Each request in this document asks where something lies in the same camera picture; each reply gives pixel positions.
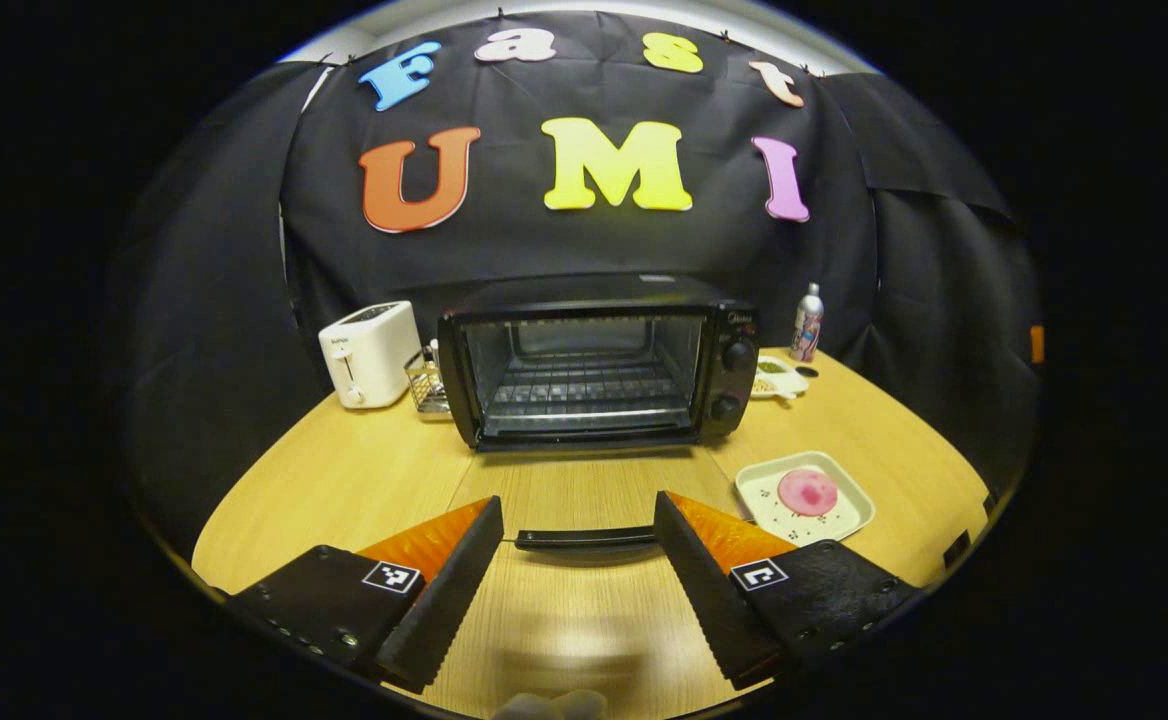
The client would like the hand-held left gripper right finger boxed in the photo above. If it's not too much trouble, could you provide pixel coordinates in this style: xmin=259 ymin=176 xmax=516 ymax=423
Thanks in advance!
xmin=654 ymin=491 xmax=920 ymax=691

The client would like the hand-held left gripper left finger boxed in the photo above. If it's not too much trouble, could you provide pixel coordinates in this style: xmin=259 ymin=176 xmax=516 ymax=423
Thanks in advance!
xmin=227 ymin=496 xmax=505 ymax=693

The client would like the cream speckled plate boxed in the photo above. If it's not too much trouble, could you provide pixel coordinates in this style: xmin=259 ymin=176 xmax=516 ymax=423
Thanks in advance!
xmin=734 ymin=451 xmax=876 ymax=546

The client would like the pink round cake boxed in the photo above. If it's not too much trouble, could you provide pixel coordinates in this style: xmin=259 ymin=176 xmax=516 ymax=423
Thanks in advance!
xmin=777 ymin=468 xmax=839 ymax=517

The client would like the black electric oven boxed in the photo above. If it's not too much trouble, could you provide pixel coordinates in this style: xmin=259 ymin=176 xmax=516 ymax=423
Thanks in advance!
xmin=437 ymin=272 xmax=760 ymax=566

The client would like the white divided dish of grains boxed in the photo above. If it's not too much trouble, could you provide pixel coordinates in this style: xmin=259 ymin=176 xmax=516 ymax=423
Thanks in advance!
xmin=752 ymin=354 xmax=811 ymax=401

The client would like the white toaster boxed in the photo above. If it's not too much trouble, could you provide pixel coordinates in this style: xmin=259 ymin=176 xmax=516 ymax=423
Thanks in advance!
xmin=318 ymin=301 xmax=423 ymax=410

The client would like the printed spray bottle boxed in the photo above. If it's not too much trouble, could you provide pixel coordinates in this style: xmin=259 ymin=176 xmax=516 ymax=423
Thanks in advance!
xmin=790 ymin=283 xmax=825 ymax=363

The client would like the wire rack basket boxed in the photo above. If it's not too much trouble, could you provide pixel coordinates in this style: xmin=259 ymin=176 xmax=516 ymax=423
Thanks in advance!
xmin=404 ymin=340 xmax=451 ymax=415

